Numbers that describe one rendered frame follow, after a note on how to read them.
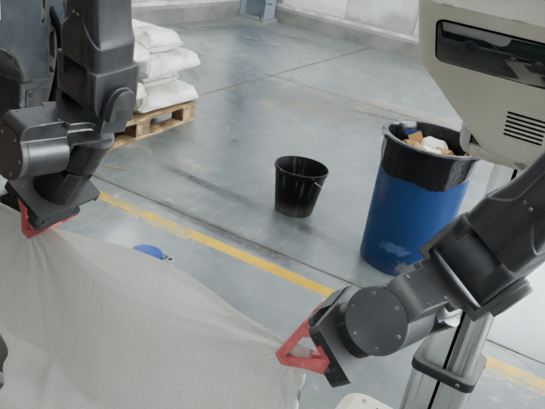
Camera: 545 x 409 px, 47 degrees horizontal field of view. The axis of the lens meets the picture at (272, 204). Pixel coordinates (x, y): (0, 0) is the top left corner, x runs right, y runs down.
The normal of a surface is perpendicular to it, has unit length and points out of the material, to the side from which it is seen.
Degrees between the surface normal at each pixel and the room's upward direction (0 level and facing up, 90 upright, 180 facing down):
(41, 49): 90
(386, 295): 76
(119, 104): 100
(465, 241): 70
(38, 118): 10
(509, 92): 130
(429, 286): 28
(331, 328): 45
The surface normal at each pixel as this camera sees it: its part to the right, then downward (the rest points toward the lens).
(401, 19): -0.47, 0.30
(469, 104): -0.50, 0.79
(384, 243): -0.69, 0.24
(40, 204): 0.57, -0.61
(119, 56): 0.77, 0.51
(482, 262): -0.51, -0.07
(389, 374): 0.17, -0.89
